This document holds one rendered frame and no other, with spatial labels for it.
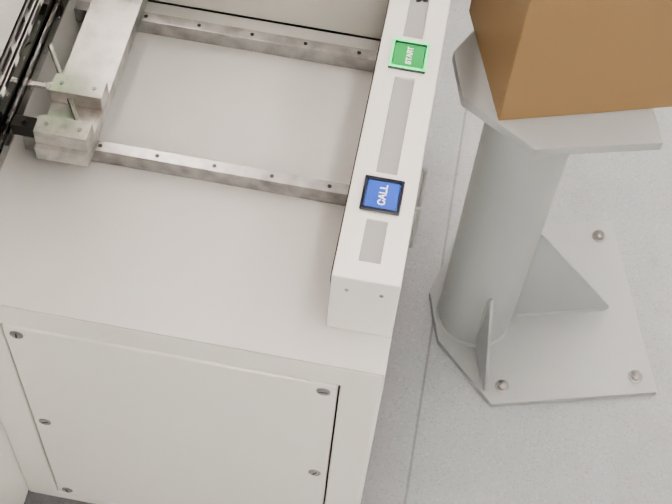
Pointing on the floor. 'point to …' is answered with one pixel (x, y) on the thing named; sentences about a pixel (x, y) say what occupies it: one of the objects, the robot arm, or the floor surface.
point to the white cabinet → (180, 413)
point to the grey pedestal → (538, 262)
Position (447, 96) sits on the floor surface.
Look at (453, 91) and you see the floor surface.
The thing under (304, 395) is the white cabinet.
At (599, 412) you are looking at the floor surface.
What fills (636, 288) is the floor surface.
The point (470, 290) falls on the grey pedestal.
